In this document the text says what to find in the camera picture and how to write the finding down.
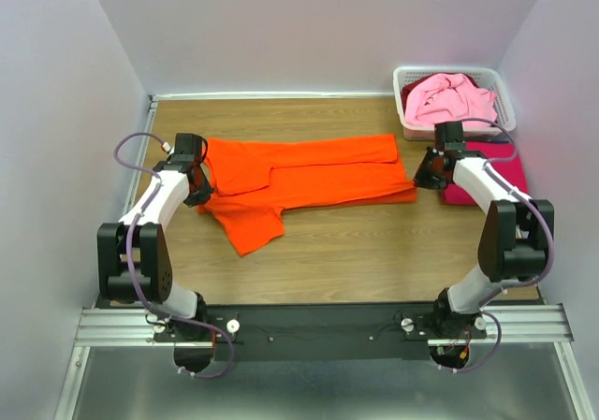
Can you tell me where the orange t-shirt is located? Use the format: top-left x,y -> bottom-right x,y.
197,134 -> 416,256

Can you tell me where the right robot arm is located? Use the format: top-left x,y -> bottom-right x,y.
414,121 -> 555,338

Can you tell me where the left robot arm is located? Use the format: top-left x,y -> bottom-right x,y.
96,132 -> 220,340

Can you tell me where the white plastic basket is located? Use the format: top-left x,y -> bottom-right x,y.
391,65 -> 517,141

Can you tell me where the folded magenta t-shirt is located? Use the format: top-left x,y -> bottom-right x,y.
442,141 -> 529,206

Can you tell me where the pink t-shirt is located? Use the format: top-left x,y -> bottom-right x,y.
404,73 -> 498,128

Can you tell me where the aluminium frame rail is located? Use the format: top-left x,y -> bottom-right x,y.
56,302 -> 594,419

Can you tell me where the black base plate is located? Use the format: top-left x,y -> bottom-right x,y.
154,302 -> 487,372

